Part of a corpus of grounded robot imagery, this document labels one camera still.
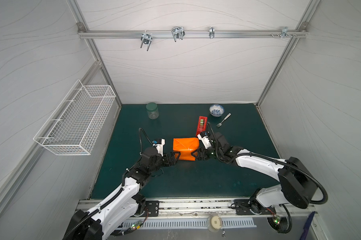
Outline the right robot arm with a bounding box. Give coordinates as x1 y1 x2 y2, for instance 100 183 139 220
191 132 328 215

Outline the orange wrapping paper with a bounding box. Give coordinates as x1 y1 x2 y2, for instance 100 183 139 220
173 138 199 161

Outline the blue white ceramic bowl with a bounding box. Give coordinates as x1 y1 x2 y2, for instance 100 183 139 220
209 104 224 117

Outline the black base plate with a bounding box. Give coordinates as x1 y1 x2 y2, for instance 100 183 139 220
133 201 160 217
230 199 274 216

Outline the red tape dispenser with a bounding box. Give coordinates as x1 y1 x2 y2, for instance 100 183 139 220
195 116 207 137

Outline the silver fork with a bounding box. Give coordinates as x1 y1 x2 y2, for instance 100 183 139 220
216 113 231 128

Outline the aluminium cross rail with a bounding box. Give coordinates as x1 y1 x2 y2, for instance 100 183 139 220
79 29 309 39

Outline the round white puck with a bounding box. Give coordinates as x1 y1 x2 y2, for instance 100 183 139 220
207 215 223 233

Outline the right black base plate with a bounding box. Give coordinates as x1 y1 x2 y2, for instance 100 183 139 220
230 199 274 216

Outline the left metal clamp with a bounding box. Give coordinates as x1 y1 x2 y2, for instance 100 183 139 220
140 33 153 51

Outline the white wire basket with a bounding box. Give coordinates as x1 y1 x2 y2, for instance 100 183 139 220
34 80 116 156

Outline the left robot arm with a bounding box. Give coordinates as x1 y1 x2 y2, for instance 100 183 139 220
63 147 181 240

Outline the right metal bracket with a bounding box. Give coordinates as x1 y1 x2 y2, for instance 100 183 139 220
270 27 297 39

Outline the metal clamp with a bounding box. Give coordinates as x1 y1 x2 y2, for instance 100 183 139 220
171 27 185 42
140 33 153 51

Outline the right base cable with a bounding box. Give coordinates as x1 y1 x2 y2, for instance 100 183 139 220
266 203 292 234

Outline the green lid glass jar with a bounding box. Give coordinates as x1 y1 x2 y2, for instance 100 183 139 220
146 102 159 120

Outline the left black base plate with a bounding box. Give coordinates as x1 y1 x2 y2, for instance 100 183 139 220
133 201 160 217

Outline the green table mat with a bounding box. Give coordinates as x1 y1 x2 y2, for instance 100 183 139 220
92 104 278 199

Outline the blue handled tool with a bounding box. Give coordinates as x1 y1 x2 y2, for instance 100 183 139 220
299 211 316 240

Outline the middle metal clamp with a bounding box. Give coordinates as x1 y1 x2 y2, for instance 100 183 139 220
171 27 185 42

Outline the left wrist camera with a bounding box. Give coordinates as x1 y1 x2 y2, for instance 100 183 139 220
153 138 166 156

